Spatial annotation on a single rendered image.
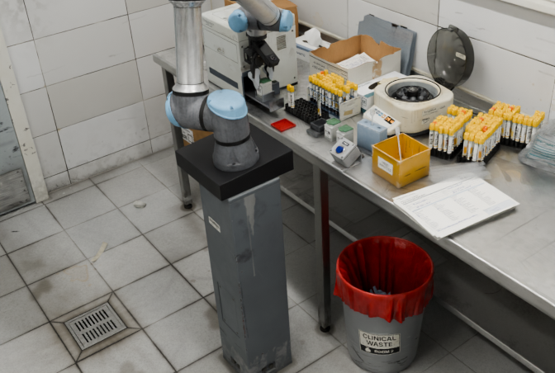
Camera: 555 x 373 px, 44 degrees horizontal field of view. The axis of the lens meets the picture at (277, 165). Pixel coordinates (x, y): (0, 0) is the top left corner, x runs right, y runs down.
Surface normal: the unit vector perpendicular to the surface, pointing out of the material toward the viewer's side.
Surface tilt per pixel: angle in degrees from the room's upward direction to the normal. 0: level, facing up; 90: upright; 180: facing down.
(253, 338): 90
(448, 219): 1
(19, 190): 90
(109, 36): 90
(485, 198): 1
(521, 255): 0
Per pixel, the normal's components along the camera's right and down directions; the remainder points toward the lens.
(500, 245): -0.06, -0.85
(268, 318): 0.59, 0.40
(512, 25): -0.81, 0.35
